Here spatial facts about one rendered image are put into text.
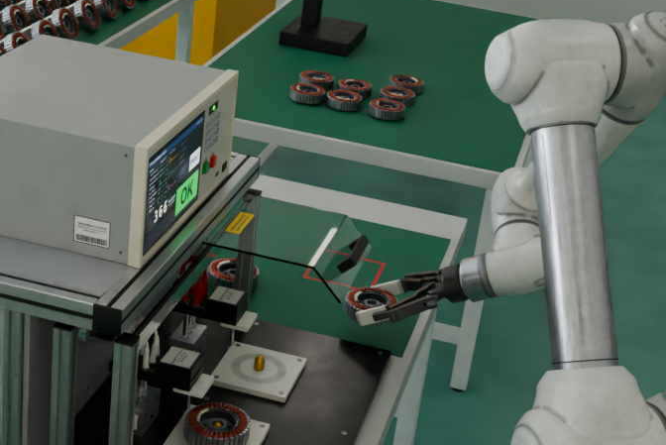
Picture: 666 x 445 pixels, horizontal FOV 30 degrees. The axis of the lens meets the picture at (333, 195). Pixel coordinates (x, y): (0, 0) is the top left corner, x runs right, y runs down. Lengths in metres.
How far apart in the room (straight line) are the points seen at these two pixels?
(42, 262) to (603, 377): 0.87
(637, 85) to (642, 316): 2.63
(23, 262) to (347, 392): 0.70
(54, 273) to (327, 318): 0.84
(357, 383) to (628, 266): 2.70
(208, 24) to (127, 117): 3.70
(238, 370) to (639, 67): 0.93
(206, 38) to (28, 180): 3.76
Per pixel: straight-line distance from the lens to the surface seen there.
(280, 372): 2.38
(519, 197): 2.49
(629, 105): 2.09
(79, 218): 1.99
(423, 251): 3.00
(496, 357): 4.14
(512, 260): 2.43
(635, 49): 2.03
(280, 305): 2.67
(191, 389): 2.12
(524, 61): 1.94
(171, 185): 2.05
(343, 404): 2.33
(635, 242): 5.21
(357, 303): 2.54
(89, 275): 1.96
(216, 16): 5.70
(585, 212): 1.94
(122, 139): 1.93
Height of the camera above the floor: 2.03
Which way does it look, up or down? 23 degrees down
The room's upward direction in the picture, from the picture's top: 7 degrees clockwise
